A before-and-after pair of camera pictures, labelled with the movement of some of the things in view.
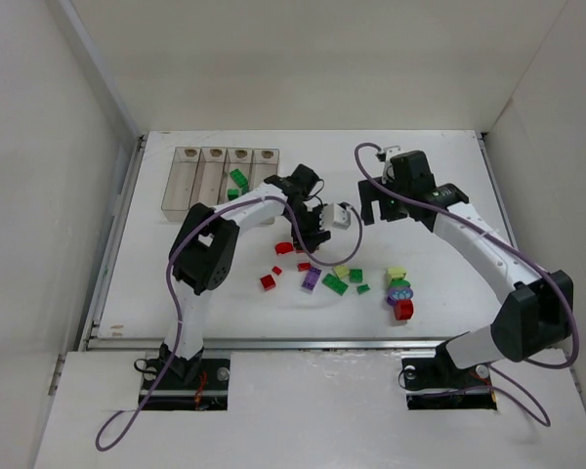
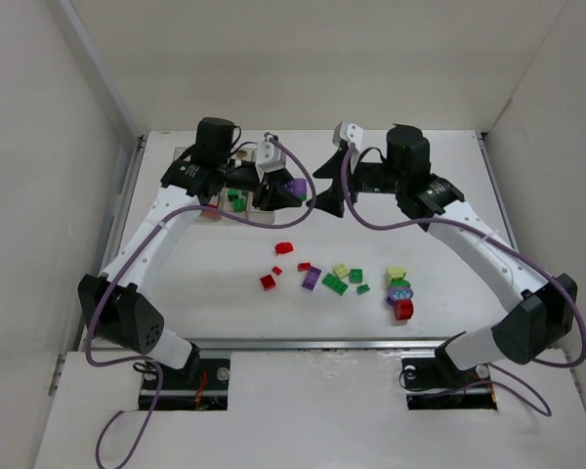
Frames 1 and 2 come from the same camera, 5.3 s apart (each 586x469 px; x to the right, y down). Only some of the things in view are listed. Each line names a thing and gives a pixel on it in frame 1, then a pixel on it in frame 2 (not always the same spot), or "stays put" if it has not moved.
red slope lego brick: x=268 y=282 stays put
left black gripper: x=311 y=234 to x=262 y=191
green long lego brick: x=336 y=284 stays put
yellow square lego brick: x=341 y=270 stays put
